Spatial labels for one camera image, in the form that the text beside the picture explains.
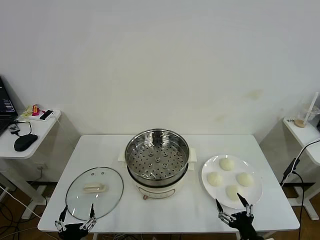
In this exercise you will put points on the black smartphone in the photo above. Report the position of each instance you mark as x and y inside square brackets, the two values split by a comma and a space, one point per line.
[46, 115]

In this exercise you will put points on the white drinking straw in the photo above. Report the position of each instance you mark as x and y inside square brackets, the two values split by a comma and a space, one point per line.
[313, 102]

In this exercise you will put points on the black laptop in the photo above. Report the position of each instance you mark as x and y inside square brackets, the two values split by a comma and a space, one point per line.
[5, 105]

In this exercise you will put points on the steel steamer pot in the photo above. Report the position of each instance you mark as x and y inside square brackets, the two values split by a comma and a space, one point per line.
[155, 191]

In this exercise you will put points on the white round plate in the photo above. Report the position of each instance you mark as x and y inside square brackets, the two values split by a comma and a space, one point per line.
[212, 195]

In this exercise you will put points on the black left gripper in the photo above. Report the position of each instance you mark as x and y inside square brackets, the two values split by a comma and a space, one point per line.
[72, 230]

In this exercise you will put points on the clear plastic drink cup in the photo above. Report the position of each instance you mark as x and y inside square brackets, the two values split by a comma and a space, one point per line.
[300, 122]

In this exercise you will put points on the perforated steel steamer basket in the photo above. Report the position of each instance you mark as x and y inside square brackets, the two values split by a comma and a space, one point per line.
[135, 147]

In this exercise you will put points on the white wall outlet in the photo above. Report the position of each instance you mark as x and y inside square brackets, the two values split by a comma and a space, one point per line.
[42, 165]

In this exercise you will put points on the yellow snack packet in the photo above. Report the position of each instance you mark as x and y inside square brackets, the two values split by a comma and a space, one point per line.
[27, 112]

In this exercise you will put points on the white flat box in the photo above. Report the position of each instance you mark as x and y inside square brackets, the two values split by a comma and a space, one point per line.
[52, 117]

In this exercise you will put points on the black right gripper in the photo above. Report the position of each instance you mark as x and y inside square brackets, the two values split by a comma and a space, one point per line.
[243, 223]

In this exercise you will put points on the white side table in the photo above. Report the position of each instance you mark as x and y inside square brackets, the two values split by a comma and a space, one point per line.
[42, 128]
[307, 132]

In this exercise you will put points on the white steamed baozi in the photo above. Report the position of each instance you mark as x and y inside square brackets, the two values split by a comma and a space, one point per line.
[227, 164]
[215, 179]
[245, 179]
[232, 192]

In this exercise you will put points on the black computer mouse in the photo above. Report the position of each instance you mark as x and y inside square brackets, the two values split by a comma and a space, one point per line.
[25, 142]

